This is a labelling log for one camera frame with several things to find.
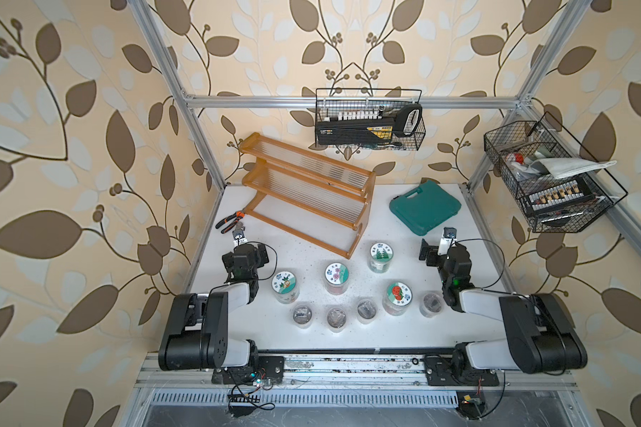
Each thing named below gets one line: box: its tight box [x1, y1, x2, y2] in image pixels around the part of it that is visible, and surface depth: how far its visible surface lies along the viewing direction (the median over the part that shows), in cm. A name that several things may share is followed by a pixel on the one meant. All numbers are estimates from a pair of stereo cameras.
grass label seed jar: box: [369, 241, 394, 274], surface depth 92 cm
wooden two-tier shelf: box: [239, 131, 376, 260], surface depth 99 cm
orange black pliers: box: [215, 206, 248, 234], surface depth 110 cm
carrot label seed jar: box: [270, 270, 301, 306], surface depth 85 cm
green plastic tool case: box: [389, 179, 463, 236], surface depth 112 cm
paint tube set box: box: [526, 178, 594, 214], surface depth 69 cm
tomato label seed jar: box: [381, 281, 414, 317], surface depth 82 cm
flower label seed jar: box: [324, 261, 350, 296], surface depth 86 cm
